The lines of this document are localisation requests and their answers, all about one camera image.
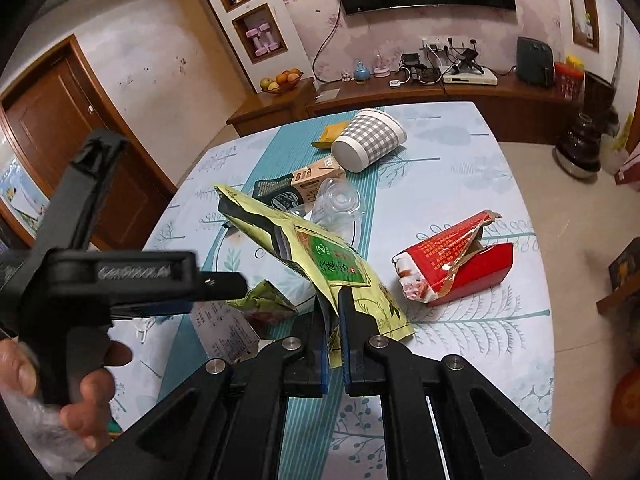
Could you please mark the blue small teapot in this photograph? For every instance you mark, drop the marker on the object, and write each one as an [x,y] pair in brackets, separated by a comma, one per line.
[361,73]

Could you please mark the fruit bowl with oranges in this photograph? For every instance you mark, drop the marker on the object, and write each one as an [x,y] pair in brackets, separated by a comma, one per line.
[282,83]

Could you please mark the grey checked paper cup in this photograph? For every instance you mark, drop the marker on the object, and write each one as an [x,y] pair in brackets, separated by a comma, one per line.
[370,136]

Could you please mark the red torn carton box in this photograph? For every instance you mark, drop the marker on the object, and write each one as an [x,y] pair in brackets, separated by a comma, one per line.
[454,263]

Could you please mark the yellow orange packet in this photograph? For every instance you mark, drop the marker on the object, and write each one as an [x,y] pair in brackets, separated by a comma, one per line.
[329,135]

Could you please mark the brown wooden door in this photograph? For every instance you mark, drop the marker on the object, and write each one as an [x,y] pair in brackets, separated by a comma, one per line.
[47,113]

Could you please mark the white printed paper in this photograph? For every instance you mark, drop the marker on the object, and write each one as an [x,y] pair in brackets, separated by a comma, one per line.
[223,331]

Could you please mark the white plastic bag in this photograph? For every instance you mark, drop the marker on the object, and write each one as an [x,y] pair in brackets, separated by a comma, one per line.
[61,452]

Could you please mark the red mesh basket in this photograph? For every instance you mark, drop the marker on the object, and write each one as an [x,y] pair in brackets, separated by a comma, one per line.
[568,80]

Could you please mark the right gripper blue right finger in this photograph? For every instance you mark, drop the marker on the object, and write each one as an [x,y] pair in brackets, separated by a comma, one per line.
[361,374]

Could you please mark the green yellow snack bag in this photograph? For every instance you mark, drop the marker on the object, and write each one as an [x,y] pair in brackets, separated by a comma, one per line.
[321,257]

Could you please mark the pink dumbbells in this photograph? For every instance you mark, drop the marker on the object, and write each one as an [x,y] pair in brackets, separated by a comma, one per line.
[263,40]

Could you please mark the green wrapper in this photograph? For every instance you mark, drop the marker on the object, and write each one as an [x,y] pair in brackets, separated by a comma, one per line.
[264,305]

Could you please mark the white patterned tablecloth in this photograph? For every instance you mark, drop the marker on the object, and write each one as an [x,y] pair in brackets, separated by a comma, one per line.
[452,167]

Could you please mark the beige small carton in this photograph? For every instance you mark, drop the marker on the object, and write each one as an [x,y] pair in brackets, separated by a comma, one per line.
[306,181]

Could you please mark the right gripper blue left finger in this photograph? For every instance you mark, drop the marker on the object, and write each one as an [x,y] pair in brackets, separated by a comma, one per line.
[315,326]

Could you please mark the dark green appliance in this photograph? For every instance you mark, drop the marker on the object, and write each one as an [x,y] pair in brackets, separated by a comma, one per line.
[534,62]

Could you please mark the clear plastic cup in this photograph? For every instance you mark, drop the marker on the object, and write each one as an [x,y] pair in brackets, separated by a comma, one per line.
[338,209]

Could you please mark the white set-top box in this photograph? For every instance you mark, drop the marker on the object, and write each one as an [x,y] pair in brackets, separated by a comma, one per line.
[484,78]

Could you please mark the dark ceramic jar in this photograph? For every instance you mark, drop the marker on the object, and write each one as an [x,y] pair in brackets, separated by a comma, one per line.
[578,150]

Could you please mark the dark green packet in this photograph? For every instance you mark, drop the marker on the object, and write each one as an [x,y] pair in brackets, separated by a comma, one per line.
[278,193]

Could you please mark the person's left hand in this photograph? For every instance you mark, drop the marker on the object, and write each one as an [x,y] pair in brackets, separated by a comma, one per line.
[87,418]

